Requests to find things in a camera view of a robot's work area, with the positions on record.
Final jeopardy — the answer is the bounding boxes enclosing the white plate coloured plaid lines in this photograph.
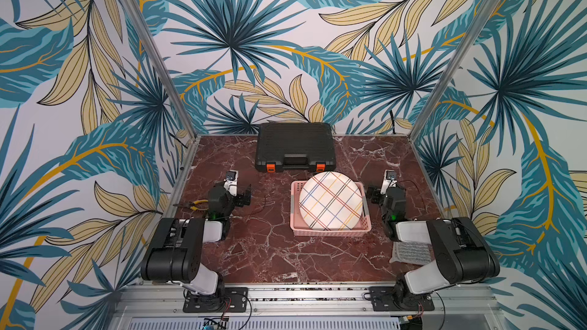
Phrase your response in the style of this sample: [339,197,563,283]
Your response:
[299,171,364,232]

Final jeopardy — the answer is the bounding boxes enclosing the grey dish cloth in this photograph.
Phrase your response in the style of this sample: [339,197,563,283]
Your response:
[389,241,432,266]

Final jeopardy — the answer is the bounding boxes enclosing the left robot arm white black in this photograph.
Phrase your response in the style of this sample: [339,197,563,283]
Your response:
[141,181,252,313]

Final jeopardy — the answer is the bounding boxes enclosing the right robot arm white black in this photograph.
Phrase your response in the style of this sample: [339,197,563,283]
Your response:
[366,184,500,315]

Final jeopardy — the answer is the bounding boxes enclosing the pink perforated plastic basket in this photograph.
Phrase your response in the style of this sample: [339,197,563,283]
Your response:
[290,180,372,238]

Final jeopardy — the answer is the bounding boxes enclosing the black plastic tool case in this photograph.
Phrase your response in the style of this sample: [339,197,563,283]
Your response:
[255,122,336,174]

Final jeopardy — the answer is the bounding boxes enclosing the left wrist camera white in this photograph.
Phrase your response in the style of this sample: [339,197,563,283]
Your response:
[223,170,238,196]

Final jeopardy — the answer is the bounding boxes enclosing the yellow handled pliers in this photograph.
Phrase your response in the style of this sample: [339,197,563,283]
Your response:
[174,200,209,212]

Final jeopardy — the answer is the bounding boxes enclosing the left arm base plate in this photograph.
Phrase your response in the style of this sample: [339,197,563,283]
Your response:
[183,287,249,313]

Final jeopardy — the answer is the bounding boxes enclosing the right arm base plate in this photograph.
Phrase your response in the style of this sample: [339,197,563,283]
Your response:
[367,286,435,313]

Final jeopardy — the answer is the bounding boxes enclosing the aluminium front rail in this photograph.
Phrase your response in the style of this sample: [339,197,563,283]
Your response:
[109,282,507,329]

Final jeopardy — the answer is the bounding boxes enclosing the left aluminium corner post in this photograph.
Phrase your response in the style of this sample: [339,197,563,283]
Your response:
[120,0,197,142]

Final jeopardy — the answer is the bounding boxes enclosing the aluminium corner post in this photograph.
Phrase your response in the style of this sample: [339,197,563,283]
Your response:
[409,0,501,143]
[120,0,197,142]

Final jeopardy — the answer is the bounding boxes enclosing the right aluminium corner post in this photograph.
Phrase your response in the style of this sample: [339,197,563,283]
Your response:
[409,0,501,143]

